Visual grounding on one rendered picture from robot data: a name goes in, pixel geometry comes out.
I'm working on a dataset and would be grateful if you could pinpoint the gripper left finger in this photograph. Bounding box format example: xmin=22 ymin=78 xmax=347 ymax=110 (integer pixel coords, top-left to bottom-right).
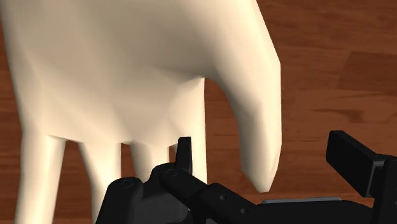
xmin=94 ymin=136 xmax=258 ymax=224

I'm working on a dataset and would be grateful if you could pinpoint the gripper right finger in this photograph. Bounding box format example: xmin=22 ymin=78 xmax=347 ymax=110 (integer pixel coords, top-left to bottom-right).
xmin=325 ymin=130 xmax=397 ymax=224

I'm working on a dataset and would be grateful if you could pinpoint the cream animal figure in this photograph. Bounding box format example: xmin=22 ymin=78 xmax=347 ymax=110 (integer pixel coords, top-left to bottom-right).
xmin=0 ymin=0 xmax=283 ymax=224

